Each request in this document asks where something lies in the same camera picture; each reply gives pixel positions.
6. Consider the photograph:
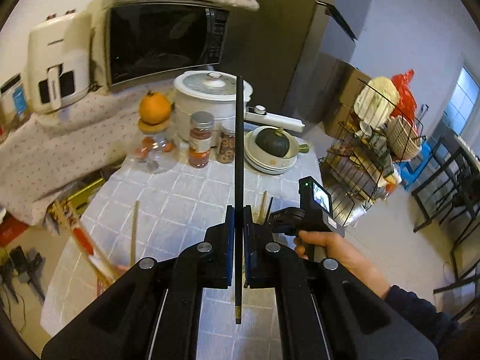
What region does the glass jar with tangerines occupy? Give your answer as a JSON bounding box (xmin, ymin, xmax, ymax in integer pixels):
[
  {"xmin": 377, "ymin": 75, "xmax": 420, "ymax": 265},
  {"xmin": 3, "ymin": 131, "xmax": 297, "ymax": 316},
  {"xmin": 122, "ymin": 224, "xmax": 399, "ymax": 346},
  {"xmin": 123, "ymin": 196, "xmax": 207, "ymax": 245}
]
[{"xmin": 127, "ymin": 119, "xmax": 180, "ymax": 174}]

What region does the camera with lit screen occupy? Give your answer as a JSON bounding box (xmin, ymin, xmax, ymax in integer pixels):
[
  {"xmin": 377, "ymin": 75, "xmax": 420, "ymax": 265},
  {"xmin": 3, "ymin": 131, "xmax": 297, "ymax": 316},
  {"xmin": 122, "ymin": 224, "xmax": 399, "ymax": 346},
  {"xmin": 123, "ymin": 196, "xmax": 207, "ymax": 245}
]
[{"xmin": 298, "ymin": 176, "xmax": 345, "ymax": 237}]

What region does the grey refrigerator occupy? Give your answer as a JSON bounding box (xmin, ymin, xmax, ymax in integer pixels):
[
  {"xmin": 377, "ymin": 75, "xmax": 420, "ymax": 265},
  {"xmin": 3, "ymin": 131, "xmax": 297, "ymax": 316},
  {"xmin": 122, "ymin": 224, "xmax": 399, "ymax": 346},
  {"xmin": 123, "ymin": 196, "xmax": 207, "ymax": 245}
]
[{"xmin": 218, "ymin": 0, "xmax": 372, "ymax": 133}]

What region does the black chopstick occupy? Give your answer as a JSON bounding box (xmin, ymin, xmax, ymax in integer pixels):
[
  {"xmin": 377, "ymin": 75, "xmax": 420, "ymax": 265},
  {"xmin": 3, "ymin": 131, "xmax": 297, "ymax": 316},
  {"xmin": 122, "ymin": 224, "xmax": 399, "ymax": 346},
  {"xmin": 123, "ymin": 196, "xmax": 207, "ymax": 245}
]
[
  {"xmin": 234, "ymin": 76, "xmax": 244, "ymax": 325},
  {"xmin": 263, "ymin": 197, "xmax": 273, "ymax": 225}
]

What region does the blue label jar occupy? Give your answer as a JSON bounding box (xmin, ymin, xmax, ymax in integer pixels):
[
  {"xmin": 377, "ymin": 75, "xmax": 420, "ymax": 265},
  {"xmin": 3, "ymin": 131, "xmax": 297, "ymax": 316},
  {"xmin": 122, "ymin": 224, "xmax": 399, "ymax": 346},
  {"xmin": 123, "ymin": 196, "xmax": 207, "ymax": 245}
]
[{"xmin": 1, "ymin": 74, "xmax": 30, "ymax": 130}]

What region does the grey checked tablecloth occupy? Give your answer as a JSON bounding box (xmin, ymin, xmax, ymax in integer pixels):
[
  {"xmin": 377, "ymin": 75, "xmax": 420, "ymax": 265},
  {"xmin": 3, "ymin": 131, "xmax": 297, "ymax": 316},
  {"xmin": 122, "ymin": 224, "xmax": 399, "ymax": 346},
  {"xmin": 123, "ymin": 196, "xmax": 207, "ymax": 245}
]
[{"xmin": 40, "ymin": 145, "xmax": 325, "ymax": 360}]

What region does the white air fryer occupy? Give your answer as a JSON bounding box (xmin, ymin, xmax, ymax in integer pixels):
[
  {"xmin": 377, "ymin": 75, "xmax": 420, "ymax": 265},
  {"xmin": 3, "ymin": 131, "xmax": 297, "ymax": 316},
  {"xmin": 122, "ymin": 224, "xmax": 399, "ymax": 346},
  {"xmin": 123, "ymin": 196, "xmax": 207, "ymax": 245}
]
[{"xmin": 26, "ymin": 11, "xmax": 92, "ymax": 115}]

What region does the black microwave oven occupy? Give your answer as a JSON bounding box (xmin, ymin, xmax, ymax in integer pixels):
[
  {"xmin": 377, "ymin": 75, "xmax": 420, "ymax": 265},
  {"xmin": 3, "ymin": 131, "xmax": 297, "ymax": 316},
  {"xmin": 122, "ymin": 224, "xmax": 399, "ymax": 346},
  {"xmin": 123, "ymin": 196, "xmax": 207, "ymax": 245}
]
[{"xmin": 91, "ymin": 0, "xmax": 230, "ymax": 89}]

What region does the bamboo chopstick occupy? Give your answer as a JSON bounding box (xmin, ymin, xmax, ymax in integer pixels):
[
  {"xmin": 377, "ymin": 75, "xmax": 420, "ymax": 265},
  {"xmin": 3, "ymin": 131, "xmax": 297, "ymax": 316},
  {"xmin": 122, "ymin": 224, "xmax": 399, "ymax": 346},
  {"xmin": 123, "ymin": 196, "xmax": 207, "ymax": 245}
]
[
  {"xmin": 129, "ymin": 200, "xmax": 140, "ymax": 267},
  {"xmin": 257, "ymin": 191, "xmax": 268, "ymax": 224}
]

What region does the white rice cooker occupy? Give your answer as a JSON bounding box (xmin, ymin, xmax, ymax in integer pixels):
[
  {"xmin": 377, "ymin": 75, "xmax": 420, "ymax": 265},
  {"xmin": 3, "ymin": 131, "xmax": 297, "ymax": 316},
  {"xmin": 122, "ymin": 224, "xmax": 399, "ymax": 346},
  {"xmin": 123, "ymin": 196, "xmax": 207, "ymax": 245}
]
[{"xmin": 171, "ymin": 70, "xmax": 236, "ymax": 147}]

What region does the dark blue right sleeve forearm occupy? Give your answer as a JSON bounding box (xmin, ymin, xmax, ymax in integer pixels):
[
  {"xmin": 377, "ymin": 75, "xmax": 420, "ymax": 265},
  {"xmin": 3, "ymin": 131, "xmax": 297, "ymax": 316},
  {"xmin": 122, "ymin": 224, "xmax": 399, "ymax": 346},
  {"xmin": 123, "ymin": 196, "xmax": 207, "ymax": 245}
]
[{"xmin": 381, "ymin": 283, "xmax": 462, "ymax": 360}]

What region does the stack of white bowls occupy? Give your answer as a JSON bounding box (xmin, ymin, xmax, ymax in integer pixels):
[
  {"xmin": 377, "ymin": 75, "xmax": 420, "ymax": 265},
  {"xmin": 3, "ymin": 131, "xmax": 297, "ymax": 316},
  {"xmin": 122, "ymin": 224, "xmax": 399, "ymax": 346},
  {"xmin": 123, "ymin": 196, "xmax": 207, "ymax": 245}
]
[{"xmin": 245, "ymin": 126, "xmax": 299, "ymax": 175}]

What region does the red plastic bag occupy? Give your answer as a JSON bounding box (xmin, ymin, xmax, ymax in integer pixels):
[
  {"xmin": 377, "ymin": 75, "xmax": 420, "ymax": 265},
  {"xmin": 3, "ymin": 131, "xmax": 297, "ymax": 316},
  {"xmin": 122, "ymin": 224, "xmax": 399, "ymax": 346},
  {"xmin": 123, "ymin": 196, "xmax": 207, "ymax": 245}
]
[{"xmin": 391, "ymin": 69, "xmax": 417, "ymax": 125}]

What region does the black wire storage rack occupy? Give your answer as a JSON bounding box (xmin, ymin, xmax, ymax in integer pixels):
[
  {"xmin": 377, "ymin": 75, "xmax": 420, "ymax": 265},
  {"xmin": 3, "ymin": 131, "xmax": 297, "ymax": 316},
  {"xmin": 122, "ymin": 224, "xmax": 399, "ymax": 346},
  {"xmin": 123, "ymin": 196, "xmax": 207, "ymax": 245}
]
[{"xmin": 320, "ymin": 74, "xmax": 425, "ymax": 227}]

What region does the floral cabinet cover cloth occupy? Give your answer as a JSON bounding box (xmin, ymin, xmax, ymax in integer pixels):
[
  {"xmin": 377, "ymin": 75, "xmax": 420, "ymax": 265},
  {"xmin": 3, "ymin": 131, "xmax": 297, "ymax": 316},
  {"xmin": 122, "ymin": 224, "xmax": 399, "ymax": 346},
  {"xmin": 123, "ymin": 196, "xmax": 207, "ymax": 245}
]
[{"xmin": 1, "ymin": 80, "xmax": 173, "ymax": 225}]

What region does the woven basket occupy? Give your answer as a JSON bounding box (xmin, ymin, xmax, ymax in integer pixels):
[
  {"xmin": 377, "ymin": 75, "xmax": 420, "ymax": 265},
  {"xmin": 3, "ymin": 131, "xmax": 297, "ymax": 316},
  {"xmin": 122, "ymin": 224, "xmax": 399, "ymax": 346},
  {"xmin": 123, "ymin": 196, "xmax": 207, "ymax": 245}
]
[{"xmin": 385, "ymin": 115, "xmax": 422, "ymax": 162}]

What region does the red plastic spoon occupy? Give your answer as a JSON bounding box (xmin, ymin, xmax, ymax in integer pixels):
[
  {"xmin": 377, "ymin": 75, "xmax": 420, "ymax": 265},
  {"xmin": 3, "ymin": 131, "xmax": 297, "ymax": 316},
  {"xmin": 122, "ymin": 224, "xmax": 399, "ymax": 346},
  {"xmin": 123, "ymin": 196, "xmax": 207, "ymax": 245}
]
[{"xmin": 72, "ymin": 221, "xmax": 99, "ymax": 262}]

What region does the person's right hand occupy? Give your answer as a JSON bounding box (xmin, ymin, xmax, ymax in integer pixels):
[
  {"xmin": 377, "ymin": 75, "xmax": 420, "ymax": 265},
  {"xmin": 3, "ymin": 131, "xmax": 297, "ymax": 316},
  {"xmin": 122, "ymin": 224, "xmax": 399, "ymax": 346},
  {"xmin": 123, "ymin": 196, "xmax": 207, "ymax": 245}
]
[{"xmin": 294, "ymin": 230, "xmax": 391, "ymax": 299}]

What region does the white roll behind bowls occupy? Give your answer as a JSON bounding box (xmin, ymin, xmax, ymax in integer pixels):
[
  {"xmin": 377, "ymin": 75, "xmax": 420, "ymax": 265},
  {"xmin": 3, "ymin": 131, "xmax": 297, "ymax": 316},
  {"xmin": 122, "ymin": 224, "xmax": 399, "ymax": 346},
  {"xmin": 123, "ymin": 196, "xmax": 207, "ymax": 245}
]
[{"xmin": 244, "ymin": 105, "xmax": 305, "ymax": 133}]

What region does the blue plastic stool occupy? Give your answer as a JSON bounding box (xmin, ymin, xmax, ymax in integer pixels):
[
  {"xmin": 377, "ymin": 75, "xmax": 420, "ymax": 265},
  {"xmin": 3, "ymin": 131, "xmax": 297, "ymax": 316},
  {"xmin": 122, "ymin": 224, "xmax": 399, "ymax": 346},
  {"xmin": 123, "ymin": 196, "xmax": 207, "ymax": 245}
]
[{"xmin": 400, "ymin": 141, "xmax": 432, "ymax": 191}]

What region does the dark green pumpkin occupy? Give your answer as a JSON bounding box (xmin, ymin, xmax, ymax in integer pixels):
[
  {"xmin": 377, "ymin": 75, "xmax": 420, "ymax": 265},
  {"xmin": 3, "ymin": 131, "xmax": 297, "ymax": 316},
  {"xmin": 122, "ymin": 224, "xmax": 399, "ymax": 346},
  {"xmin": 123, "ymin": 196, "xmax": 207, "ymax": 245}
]
[{"xmin": 256, "ymin": 127, "xmax": 290, "ymax": 157}]

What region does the red spice jar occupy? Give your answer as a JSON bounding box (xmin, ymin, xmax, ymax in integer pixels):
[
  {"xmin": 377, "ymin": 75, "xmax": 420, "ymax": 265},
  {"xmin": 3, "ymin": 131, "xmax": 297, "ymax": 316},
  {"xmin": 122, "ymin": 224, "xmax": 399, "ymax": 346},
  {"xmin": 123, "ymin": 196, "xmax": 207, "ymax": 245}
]
[{"xmin": 189, "ymin": 111, "xmax": 215, "ymax": 168}]

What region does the orange tangerine on jar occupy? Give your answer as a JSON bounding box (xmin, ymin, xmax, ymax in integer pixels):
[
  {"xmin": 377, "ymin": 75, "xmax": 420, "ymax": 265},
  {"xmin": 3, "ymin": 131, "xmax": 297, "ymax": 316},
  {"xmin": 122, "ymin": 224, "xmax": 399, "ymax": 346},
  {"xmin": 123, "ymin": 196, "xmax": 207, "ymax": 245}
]
[{"xmin": 138, "ymin": 91, "xmax": 172, "ymax": 125}]

